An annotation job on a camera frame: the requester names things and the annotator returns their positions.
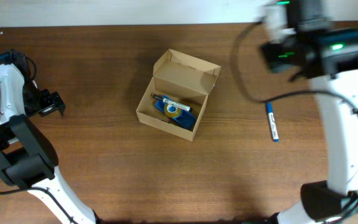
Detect blue whiteboard marker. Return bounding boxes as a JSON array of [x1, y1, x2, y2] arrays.
[[266, 102, 279, 142]]

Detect black whiteboard marker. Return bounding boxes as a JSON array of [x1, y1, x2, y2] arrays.
[[152, 95, 192, 112]]

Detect blue whiteboard duster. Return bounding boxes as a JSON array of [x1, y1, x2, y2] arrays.
[[154, 95, 196, 130]]

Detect brown cardboard box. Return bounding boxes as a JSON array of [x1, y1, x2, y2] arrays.
[[136, 49, 221, 141]]

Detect yellow tape roll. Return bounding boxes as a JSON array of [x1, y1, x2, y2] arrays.
[[163, 103, 182, 118]]

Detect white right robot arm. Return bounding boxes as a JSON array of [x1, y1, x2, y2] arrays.
[[261, 0, 358, 223]]

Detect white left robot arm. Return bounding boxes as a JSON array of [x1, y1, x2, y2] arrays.
[[0, 49, 103, 223]]

